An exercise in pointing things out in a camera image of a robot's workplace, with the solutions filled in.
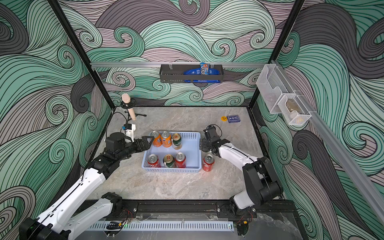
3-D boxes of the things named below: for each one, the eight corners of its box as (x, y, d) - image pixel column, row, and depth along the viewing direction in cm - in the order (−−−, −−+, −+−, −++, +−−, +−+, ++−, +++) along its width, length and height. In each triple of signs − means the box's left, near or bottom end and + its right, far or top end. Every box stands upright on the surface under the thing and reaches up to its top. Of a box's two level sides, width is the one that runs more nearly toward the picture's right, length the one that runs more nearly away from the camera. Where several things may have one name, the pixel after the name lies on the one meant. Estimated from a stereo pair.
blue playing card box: (228, 123, 113) (229, 120, 111) (226, 118, 116) (227, 115, 114) (239, 121, 114) (240, 119, 112) (237, 116, 117) (238, 114, 115)
